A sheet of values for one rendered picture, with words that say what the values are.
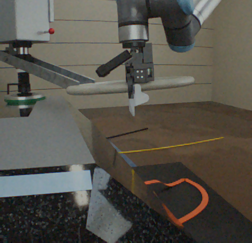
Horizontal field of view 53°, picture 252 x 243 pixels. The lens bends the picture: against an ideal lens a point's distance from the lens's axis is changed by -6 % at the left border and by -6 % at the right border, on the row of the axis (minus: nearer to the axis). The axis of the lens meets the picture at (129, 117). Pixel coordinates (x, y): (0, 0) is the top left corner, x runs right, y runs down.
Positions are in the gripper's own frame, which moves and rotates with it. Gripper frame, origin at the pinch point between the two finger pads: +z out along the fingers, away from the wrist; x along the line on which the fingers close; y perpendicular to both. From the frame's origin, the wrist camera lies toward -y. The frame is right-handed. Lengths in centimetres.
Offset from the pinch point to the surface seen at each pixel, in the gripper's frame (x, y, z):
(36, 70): 41, -43, -15
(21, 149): -24.4, -24.8, 3.8
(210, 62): 643, 217, -28
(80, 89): 4.2, -15.6, -7.0
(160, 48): 584, 73, -68
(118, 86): -1.2, -3.1, -7.4
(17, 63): 48, -55, -20
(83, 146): -21.4, -11.0, 4.5
